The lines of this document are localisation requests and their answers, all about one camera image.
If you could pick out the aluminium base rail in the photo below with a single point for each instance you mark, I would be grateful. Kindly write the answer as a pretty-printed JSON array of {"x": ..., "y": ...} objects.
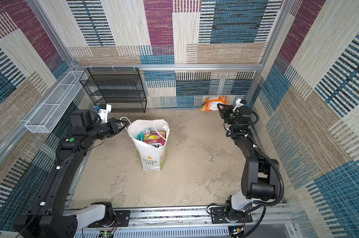
[{"x": 181, "y": 222}]

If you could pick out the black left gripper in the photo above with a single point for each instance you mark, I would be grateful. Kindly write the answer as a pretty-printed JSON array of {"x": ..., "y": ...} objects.
[{"x": 113, "y": 126}]

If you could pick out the teal white snack packet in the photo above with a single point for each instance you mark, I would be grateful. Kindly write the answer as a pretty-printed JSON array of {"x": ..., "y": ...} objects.
[{"x": 144, "y": 133}]

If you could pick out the orange snack bag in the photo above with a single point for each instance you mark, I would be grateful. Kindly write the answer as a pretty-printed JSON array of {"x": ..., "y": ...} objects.
[{"x": 211, "y": 103}]

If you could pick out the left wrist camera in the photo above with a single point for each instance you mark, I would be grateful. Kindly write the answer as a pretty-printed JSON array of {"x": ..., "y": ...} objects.
[{"x": 103, "y": 110}]

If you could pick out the white floral paper bag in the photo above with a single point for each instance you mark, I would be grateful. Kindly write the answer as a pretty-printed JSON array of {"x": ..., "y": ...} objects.
[{"x": 152, "y": 159}]

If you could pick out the white wire mesh basket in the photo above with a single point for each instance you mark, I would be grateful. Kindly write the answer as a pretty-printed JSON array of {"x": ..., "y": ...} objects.
[{"x": 52, "y": 109}]

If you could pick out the black wire mesh shelf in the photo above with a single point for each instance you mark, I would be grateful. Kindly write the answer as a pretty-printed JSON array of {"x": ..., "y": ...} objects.
[{"x": 122, "y": 88}]

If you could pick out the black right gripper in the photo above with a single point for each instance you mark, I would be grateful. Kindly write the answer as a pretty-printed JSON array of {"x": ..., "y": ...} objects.
[{"x": 223, "y": 112}]

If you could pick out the orange Fox's candy bag back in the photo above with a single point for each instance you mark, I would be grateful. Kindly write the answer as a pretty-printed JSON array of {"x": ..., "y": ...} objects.
[{"x": 155, "y": 139}]

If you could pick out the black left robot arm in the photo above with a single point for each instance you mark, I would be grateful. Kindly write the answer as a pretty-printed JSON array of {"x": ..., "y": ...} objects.
[{"x": 45, "y": 218}]

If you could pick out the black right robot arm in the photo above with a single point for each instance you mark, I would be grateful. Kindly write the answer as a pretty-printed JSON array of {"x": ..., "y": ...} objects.
[{"x": 261, "y": 183}]

